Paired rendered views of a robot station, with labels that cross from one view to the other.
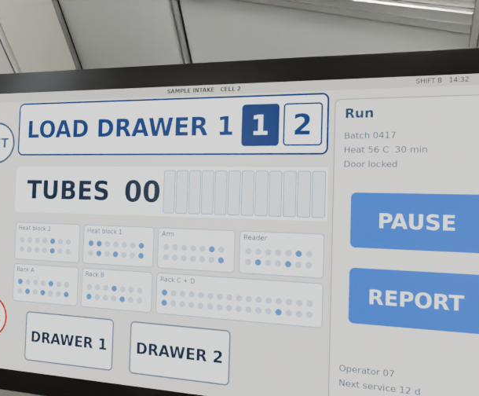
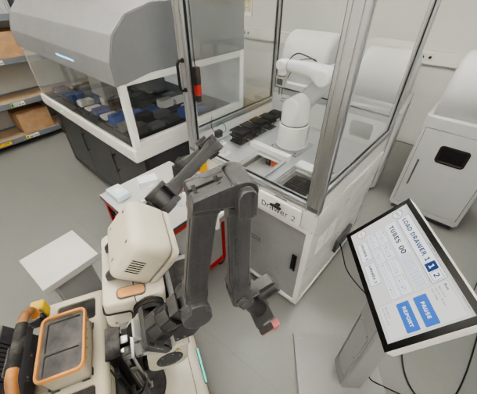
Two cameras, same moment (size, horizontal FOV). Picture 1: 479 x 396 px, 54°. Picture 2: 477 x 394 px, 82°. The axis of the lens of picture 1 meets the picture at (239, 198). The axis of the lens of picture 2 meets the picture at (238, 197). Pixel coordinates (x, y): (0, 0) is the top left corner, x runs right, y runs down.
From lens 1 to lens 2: 0.82 m
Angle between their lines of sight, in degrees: 57
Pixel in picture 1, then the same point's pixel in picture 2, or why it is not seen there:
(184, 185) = (408, 257)
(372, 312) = (400, 309)
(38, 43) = not seen: outside the picture
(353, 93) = (451, 283)
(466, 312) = (410, 327)
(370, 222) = (420, 299)
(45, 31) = not seen: outside the picture
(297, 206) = (416, 283)
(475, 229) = (430, 323)
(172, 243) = (393, 261)
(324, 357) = (385, 302)
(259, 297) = (392, 284)
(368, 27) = not seen: outside the picture
